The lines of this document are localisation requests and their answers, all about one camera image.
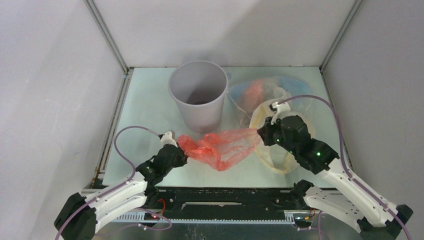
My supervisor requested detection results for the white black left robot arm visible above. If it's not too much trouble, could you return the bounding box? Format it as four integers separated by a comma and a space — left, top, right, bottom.
54, 144, 188, 240

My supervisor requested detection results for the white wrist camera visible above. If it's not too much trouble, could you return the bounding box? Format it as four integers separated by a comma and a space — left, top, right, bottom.
158, 130, 179, 147
268, 102, 291, 125

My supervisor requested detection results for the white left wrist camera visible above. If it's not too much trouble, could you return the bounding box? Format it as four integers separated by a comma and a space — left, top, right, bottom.
158, 130, 179, 147

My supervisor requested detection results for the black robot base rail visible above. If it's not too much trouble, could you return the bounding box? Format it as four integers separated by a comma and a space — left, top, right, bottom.
144, 186, 319, 222

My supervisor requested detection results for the right aluminium frame post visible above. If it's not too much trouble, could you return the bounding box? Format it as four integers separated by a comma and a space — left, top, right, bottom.
319, 0, 365, 73

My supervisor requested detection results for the left aluminium frame post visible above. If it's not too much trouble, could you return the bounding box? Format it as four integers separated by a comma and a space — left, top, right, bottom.
83, 0, 129, 74

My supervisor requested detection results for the yellow translucent trash bag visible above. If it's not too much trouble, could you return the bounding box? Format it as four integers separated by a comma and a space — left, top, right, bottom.
249, 98, 316, 175

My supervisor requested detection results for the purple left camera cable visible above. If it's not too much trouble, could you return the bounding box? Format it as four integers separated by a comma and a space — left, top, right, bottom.
54, 125, 173, 240

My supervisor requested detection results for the grey plastic trash bin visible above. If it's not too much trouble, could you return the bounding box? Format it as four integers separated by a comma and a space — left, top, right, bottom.
168, 60, 229, 134

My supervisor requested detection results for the aluminium frame post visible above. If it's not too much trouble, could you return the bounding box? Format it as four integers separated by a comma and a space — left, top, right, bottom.
83, 0, 129, 74
319, 0, 365, 73

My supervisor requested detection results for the white translucent bag of bags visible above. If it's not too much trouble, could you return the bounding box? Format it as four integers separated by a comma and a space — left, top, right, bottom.
228, 76, 313, 128

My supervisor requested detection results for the red translucent trash bag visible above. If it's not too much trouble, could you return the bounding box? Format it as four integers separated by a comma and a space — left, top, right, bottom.
177, 128, 263, 172

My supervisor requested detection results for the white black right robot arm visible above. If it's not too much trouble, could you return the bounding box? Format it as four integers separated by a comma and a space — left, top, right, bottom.
257, 115, 414, 240

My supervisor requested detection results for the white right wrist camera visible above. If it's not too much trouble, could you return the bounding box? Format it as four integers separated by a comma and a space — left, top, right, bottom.
268, 102, 291, 125

